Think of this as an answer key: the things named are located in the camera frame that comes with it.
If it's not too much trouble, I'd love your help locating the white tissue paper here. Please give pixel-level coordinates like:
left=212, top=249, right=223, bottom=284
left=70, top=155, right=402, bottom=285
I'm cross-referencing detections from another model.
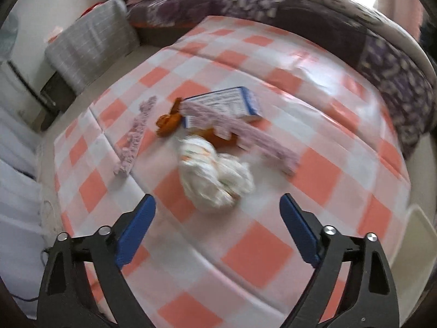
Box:
left=179, top=136, right=255, bottom=213

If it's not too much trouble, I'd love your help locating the large orange peel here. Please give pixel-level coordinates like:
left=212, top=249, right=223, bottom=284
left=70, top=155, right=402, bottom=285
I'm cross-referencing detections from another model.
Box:
left=193, top=128, right=238, bottom=150

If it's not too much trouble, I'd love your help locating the white plastic trash bin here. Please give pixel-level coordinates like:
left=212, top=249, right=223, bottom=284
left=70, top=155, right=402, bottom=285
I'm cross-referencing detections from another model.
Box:
left=390, top=204, right=436, bottom=324

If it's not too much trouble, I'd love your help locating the pink paper strip left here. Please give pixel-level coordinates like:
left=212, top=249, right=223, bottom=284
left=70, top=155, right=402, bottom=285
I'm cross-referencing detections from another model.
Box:
left=113, top=96, right=157, bottom=175

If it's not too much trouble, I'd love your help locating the small orange peel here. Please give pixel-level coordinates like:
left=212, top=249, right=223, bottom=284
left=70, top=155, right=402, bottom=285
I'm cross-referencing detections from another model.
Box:
left=156, top=98, right=183, bottom=138

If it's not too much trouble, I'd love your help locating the small black bin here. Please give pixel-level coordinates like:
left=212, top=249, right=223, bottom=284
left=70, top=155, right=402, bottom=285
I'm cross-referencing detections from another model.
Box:
left=32, top=72, right=76, bottom=133

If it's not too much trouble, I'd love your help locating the red white checkered tablecloth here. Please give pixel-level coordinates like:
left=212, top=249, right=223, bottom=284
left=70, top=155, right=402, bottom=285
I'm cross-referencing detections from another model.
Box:
left=54, top=16, right=410, bottom=327

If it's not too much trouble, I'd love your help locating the bed with purple sheet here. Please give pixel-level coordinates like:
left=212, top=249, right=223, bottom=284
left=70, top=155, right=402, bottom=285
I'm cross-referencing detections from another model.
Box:
left=127, top=0, right=436, bottom=159

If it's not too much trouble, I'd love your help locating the blue white cardboard box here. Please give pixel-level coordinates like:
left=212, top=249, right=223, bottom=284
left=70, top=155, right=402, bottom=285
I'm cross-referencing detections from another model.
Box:
left=187, top=86, right=263, bottom=121

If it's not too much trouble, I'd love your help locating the grey checked covered nightstand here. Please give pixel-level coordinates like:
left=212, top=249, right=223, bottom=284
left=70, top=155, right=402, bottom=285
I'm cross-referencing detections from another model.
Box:
left=45, top=0, right=140, bottom=96

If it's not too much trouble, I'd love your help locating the standing fan with cover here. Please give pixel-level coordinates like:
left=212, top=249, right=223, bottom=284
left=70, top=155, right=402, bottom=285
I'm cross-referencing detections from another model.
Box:
left=1, top=13, right=59, bottom=116

